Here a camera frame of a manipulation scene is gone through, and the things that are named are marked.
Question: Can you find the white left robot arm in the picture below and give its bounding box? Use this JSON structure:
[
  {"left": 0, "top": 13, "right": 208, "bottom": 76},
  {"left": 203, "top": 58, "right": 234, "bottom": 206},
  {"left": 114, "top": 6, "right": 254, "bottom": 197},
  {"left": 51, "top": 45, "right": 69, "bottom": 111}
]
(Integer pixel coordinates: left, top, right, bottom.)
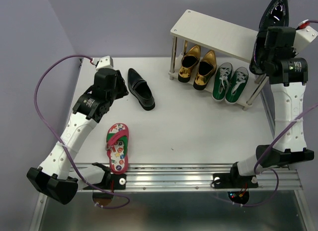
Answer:
[{"left": 26, "top": 68, "right": 128, "bottom": 205}]

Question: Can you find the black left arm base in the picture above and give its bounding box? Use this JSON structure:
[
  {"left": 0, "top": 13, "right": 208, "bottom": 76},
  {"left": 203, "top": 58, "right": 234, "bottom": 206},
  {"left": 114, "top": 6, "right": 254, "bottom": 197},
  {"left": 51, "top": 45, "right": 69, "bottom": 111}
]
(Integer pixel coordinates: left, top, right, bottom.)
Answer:
[{"left": 84, "top": 162, "right": 127, "bottom": 190}]

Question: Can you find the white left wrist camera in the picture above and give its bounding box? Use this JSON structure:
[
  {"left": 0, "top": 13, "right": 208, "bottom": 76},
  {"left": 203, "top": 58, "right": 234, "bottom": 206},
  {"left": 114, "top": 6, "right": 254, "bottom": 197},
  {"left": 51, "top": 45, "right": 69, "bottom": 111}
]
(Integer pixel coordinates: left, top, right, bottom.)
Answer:
[{"left": 95, "top": 56, "right": 113, "bottom": 71}]

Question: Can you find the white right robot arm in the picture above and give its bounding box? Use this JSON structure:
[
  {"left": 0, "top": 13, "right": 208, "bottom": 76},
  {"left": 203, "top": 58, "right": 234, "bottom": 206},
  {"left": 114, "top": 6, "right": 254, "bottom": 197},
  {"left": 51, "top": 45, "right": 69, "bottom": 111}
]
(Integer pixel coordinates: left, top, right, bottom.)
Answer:
[{"left": 229, "top": 26, "right": 315, "bottom": 186}]

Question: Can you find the black loafer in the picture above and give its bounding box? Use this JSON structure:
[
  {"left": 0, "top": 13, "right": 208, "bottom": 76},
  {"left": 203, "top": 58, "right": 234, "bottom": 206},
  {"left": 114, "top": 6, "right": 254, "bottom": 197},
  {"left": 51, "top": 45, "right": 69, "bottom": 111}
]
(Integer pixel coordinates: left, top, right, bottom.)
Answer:
[
  {"left": 127, "top": 68, "right": 155, "bottom": 111},
  {"left": 249, "top": 0, "right": 289, "bottom": 76}
]

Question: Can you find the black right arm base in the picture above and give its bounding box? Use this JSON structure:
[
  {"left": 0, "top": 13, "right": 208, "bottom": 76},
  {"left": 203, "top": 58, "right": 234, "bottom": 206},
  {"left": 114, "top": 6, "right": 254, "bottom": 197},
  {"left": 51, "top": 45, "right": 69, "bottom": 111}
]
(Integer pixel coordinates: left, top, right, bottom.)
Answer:
[{"left": 211, "top": 162, "right": 258, "bottom": 189}]

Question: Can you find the aluminium rail frame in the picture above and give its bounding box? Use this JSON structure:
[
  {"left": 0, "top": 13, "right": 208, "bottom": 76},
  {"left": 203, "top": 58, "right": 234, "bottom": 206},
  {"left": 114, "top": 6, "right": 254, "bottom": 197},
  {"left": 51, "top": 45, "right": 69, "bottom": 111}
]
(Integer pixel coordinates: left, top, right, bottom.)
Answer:
[{"left": 30, "top": 164, "right": 315, "bottom": 231}]

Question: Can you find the green sneaker with laces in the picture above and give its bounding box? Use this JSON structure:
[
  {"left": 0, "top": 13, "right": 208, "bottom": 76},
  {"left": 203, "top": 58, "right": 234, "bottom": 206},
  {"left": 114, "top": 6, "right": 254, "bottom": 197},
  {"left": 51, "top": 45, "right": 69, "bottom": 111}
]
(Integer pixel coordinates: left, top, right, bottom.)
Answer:
[{"left": 212, "top": 62, "right": 233, "bottom": 101}]

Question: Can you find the gold loafer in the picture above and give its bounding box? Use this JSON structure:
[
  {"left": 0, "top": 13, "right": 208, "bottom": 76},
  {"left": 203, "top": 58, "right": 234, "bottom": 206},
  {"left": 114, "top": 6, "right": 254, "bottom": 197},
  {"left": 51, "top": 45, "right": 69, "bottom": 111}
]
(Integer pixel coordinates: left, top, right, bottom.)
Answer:
[
  {"left": 193, "top": 50, "right": 217, "bottom": 90},
  {"left": 178, "top": 45, "right": 201, "bottom": 83}
]

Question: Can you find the left gold loafer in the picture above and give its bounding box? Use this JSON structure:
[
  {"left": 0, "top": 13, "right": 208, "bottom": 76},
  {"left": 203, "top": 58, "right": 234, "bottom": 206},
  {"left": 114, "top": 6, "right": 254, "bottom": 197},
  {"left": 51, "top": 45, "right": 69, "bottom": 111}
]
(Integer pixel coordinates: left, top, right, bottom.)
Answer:
[{"left": 178, "top": 45, "right": 201, "bottom": 83}]

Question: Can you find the pink flip-flop front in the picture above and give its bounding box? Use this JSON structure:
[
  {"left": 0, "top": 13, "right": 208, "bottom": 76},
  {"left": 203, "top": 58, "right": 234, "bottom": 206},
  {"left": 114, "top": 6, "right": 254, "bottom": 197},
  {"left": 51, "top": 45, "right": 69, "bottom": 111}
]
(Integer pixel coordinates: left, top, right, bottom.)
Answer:
[{"left": 105, "top": 123, "right": 129, "bottom": 175}]

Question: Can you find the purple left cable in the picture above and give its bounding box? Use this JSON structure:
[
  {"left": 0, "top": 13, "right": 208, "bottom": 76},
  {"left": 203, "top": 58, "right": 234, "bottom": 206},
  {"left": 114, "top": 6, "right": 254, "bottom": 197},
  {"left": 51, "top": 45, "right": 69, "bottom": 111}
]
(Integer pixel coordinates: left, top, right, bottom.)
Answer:
[{"left": 34, "top": 55, "right": 131, "bottom": 209}]

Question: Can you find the right gold loafer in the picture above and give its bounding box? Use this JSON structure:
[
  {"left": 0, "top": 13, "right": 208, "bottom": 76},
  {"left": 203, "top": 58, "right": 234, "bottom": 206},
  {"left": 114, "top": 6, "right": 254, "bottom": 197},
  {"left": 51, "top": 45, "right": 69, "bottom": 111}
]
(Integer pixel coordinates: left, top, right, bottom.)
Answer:
[{"left": 193, "top": 50, "right": 217, "bottom": 90}]

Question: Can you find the white two-tier shoe shelf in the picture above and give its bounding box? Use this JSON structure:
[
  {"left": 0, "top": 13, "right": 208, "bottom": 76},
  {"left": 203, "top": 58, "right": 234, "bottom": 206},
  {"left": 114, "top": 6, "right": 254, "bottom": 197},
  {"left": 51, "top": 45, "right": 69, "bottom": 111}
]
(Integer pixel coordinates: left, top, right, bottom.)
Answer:
[{"left": 168, "top": 9, "right": 269, "bottom": 111}]

